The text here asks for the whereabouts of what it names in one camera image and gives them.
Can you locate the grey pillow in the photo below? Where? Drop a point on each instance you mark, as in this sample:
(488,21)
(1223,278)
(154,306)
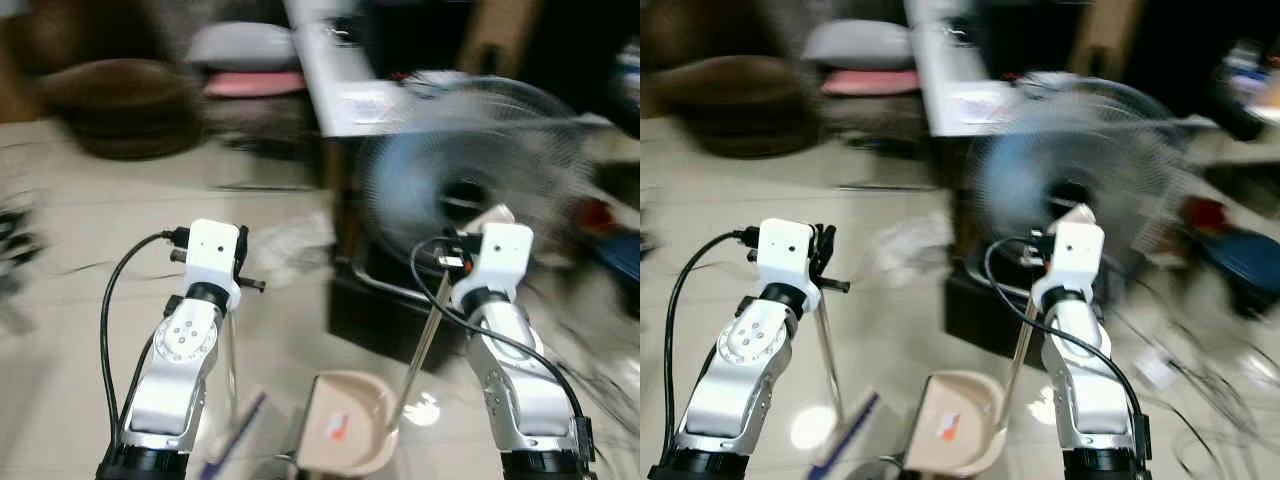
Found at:
(860,45)
(243,45)

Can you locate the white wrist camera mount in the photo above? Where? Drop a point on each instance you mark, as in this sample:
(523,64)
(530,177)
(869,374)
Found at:
(1075,258)
(785,255)
(503,258)
(213,255)

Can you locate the grey electric fan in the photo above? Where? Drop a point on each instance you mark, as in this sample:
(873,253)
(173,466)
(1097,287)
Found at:
(430,180)
(1040,170)

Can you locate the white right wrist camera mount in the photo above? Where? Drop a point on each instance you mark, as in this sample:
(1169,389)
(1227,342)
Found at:
(1075,258)
(503,258)

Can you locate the pink cushion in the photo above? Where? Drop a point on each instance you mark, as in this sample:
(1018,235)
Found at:
(870,82)
(255,84)

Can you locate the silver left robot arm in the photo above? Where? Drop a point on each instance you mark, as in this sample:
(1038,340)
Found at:
(745,345)
(185,340)

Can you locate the white table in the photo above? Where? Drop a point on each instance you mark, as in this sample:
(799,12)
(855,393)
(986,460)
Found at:
(340,70)
(950,70)

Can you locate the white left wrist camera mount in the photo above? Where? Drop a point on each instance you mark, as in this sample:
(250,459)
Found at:
(785,255)
(213,255)

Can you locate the black box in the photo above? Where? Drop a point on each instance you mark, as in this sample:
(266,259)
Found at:
(375,310)
(985,310)

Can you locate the red object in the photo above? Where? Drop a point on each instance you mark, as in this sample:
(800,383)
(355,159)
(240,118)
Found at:
(1205,215)
(595,215)

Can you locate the crumpled clear plastic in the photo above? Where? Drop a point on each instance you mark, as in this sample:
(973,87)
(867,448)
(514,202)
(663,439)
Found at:
(300,250)
(915,248)

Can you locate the dark blue object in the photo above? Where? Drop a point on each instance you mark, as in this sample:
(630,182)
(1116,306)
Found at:
(1245,265)
(620,255)

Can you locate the brown round cushion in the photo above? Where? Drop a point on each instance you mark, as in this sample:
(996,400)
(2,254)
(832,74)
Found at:
(125,105)
(745,100)

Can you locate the purple bristle broom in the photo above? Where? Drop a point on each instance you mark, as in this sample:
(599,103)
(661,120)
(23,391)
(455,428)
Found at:
(245,420)
(855,420)

